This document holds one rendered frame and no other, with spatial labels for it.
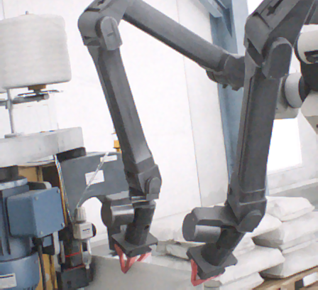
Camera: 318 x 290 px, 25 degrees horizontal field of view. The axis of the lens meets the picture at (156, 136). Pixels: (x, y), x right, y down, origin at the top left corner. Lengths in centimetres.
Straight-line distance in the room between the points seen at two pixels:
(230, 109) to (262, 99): 659
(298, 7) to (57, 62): 64
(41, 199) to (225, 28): 642
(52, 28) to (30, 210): 41
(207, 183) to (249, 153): 634
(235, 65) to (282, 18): 57
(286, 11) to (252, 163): 32
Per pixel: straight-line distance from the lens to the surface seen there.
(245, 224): 142
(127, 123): 161
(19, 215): 152
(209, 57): 170
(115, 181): 193
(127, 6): 156
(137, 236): 171
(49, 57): 161
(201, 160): 760
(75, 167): 186
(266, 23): 120
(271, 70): 119
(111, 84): 157
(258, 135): 131
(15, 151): 153
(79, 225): 181
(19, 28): 161
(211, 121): 771
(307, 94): 180
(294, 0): 117
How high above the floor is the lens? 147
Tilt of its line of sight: 3 degrees down
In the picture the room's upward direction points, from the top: 7 degrees counter-clockwise
